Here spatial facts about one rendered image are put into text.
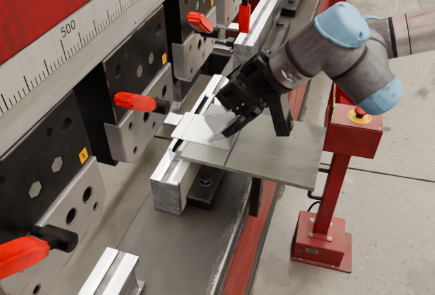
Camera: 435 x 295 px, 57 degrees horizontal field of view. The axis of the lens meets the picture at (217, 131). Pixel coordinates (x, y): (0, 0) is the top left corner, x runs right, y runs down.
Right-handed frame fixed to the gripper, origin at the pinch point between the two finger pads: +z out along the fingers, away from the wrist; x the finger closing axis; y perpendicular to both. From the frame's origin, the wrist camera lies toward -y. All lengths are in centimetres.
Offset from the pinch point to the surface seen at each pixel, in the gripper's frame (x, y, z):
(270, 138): -1.7, -8.5, -6.4
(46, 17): 36, 29, -29
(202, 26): 10.8, 17.9, -22.5
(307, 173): 5.7, -15.1, -12.0
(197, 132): 1.6, 3.0, 3.3
